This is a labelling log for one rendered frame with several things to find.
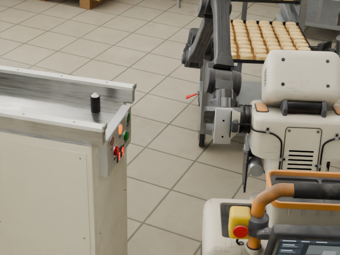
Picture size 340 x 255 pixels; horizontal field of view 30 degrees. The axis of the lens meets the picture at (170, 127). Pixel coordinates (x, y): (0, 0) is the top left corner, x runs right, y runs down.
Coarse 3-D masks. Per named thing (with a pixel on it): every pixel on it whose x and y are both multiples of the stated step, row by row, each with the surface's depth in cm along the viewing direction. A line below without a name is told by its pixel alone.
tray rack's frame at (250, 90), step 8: (240, 64) 389; (200, 72) 390; (200, 80) 393; (200, 88) 384; (248, 88) 386; (256, 88) 386; (200, 96) 374; (240, 96) 376; (248, 96) 376; (256, 96) 377; (200, 104) 365; (248, 104) 367; (200, 112) 357; (208, 128) 341
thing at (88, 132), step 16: (0, 112) 194; (16, 112) 194; (0, 128) 196; (16, 128) 195; (32, 128) 193; (48, 128) 192; (64, 128) 190; (80, 128) 188; (96, 128) 187; (96, 144) 190
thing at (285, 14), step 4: (280, 4) 361; (284, 4) 355; (280, 8) 355; (284, 8) 354; (284, 12) 349; (288, 12) 341; (284, 16) 343; (288, 16) 339; (284, 20) 338; (288, 20) 338
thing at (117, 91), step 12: (0, 72) 222; (12, 72) 221; (24, 72) 219; (36, 72) 220; (48, 72) 220; (12, 84) 223; (24, 84) 222; (36, 84) 220; (48, 84) 219; (60, 84) 218; (72, 84) 217; (84, 84) 215; (96, 84) 214; (108, 84) 213; (120, 84) 213; (132, 84) 213; (84, 96) 218; (108, 96) 215; (120, 96) 214; (132, 96) 213
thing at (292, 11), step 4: (288, 4) 333; (292, 4) 327; (288, 8) 328; (292, 8) 327; (292, 12) 322; (296, 12) 314; (292, 16) 317; (296, 16) 314; (292, 20) 312; (296, 20) 312
